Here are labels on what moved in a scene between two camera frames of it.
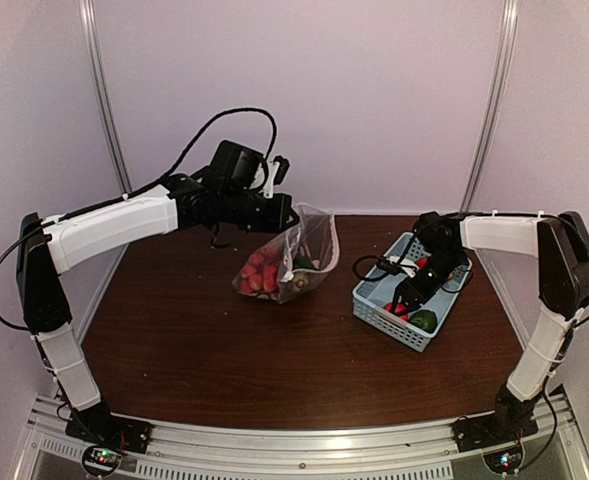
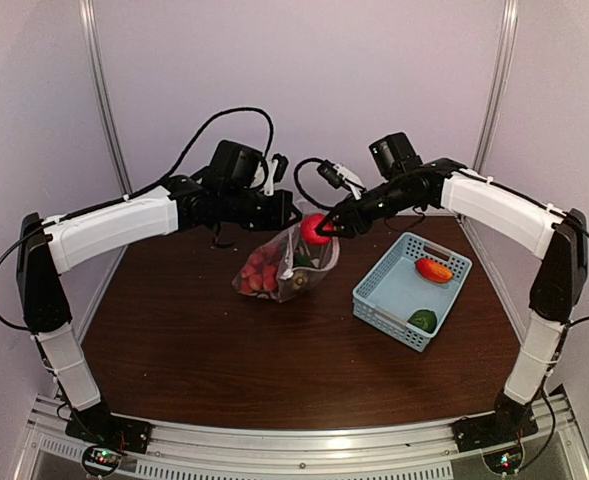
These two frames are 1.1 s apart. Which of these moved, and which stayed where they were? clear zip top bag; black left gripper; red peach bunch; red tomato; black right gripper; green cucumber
Moved: red tomato; black right gripper
Stayed: red peach bunch; green cucumber; clear zip top bag; black left gripper
